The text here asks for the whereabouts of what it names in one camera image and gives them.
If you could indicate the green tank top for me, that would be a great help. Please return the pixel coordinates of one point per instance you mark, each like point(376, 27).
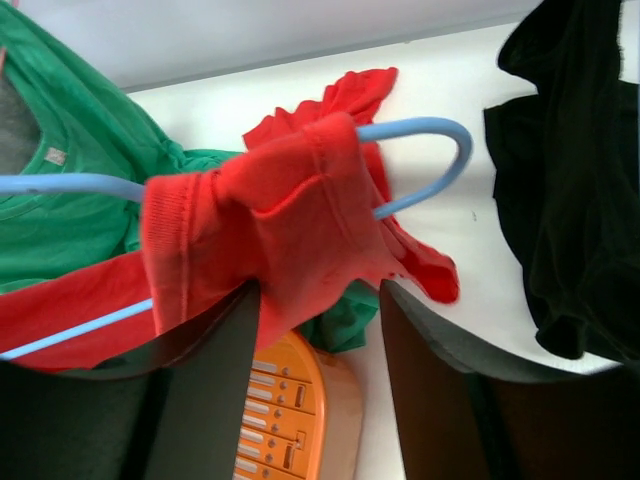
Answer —
point(47, 236)

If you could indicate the grey tank top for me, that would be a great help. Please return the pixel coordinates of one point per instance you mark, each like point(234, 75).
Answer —
point(19, 131)

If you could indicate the light blue hanger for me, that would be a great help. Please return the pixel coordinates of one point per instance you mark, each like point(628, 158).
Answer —
point(131, 191)

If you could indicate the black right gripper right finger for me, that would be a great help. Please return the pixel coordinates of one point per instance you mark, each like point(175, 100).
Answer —
point(466, 409)

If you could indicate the orange plastic basket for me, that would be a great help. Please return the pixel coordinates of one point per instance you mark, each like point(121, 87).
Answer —
point(302, 417)

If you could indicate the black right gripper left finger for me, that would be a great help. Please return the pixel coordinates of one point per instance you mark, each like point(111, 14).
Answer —
point(169, 409)

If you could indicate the black tank top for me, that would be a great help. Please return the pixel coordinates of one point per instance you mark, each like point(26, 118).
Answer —
point(567, 178)

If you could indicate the red tank top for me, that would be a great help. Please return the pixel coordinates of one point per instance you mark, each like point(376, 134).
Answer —
point(295, 213)

